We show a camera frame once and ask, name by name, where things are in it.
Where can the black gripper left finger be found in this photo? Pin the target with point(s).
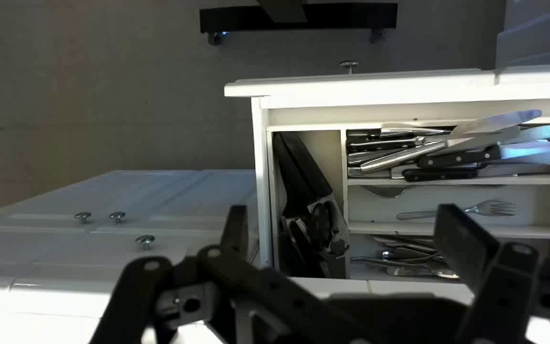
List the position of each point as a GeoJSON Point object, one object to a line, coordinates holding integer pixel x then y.
{"type": "Point", "coordinates": [218, 287]}

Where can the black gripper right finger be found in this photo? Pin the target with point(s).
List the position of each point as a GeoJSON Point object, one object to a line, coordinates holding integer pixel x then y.
{"type": "Point", "coordinates": [510, 279]}

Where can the white open cutlery drawer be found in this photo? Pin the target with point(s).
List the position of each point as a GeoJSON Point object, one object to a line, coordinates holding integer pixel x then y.
{"type": "Point", "coordinates": [353, 233]}

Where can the black handled knives in drawer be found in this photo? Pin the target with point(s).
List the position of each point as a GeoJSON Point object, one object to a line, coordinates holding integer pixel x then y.
{"type": "Point", "coordinates": [494, 146]}

